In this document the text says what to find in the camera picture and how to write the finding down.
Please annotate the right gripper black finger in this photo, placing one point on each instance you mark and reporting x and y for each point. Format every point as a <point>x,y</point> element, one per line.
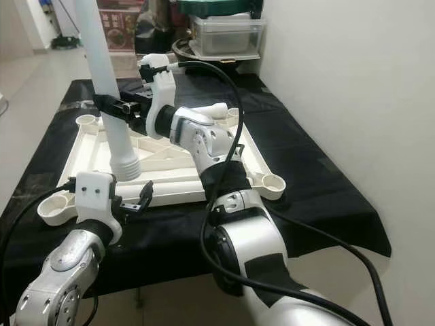
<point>109,105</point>

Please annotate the white plastic children table top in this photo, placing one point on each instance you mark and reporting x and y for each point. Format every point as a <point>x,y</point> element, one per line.
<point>92,163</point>

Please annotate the clear tape strip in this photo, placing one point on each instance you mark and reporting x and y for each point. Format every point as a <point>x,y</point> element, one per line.
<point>81,95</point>

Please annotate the beige low platform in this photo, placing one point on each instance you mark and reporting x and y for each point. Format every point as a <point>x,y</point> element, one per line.
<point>129,62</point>

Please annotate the black round basin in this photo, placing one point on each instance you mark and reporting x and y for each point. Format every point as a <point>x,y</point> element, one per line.
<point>180,49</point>

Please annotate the orange-lidded box with red print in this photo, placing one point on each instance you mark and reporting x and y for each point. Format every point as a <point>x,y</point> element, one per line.
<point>122,30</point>

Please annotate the black bag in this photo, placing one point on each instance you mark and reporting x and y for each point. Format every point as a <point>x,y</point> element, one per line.
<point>156,30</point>

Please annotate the clear plastic storage box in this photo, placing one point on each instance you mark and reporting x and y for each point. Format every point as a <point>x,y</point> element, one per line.
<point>228,37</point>

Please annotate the green round lid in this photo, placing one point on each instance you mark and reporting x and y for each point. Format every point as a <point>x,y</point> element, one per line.
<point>217,7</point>

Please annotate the black tablecloth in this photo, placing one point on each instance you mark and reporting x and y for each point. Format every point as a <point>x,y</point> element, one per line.
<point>312,217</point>

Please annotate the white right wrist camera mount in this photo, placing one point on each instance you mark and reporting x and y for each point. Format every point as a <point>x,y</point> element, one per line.
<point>163,95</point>

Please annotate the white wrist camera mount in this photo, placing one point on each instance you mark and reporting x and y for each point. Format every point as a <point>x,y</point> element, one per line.
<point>94,197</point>
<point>163,95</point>

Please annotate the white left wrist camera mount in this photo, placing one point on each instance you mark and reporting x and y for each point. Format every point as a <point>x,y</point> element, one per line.
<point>94,197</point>

